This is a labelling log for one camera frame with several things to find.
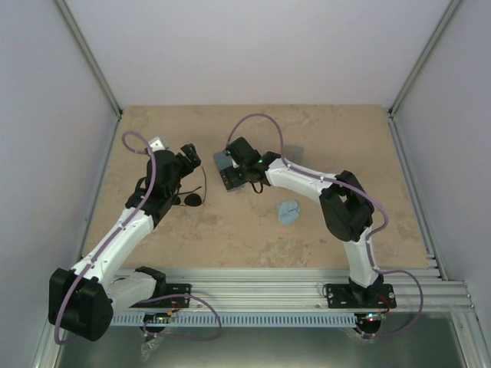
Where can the left circuit board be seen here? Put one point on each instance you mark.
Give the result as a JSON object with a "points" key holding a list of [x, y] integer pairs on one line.
{"points": [[160, 318]]}

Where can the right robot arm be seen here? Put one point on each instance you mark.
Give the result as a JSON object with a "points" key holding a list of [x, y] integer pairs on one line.
{"points": [[347, 212]]}

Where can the circuit board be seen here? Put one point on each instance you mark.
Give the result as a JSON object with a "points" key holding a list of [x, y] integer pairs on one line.
{"points": [[370, 318], [160, 318]]}

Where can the blue glasses case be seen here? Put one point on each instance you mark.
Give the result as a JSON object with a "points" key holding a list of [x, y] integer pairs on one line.
{"points": [[222, 161]]}

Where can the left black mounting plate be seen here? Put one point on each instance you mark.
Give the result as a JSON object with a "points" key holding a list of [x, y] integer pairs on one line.
{"points": [[177, 299]]}

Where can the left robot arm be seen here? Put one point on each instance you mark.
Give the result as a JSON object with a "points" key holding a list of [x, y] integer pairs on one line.
{"points": [[84, 299]]}

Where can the right aluminium frame post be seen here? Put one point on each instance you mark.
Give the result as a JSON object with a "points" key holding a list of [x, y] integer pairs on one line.
{"points": [[434, 40]]}

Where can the slotted cable duct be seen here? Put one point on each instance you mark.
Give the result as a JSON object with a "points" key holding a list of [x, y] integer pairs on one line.
{"points": [[243, 319]]}

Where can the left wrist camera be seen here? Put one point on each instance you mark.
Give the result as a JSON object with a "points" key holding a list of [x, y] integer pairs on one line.
{"points": [[157, 144]]}

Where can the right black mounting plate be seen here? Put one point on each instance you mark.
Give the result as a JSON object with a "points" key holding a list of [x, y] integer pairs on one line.
{"points": [[339, 295]]}

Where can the aluminium frame post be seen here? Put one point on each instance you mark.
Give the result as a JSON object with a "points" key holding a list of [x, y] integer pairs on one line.
{"points": [[82, 45], [434, 40]]}

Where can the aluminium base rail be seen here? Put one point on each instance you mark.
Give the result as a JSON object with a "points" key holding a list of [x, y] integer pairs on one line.
{"points": [[281, 289]]}

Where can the light blue cleaning cloth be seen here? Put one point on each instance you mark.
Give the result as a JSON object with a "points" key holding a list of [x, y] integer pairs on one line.
{"points": [[288, 212]]}

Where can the left aluminium frame post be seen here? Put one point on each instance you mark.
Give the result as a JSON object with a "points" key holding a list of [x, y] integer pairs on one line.
{"points": [[82, 45]]}

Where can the right circuit board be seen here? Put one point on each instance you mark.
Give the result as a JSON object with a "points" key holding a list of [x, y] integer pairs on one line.
{"points": [[370, 318]]}

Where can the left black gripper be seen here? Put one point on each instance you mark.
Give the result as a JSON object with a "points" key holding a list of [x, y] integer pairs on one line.
{"points": [[192, 156]]}

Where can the black mounting plate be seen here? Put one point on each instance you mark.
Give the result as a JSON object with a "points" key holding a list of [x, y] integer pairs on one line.
{"points": [[177, 299], [339, 295]]}

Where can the black sunglasses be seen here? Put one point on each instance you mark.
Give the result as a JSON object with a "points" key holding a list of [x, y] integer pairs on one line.
{"points": [[195, 197]]}

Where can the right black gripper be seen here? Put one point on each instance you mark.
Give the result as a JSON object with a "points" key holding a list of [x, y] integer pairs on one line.
{"points": [[231, 179]]}

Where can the grey glasses case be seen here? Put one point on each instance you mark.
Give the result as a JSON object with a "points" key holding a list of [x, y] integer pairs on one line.
{"points": [[293, 153]]}

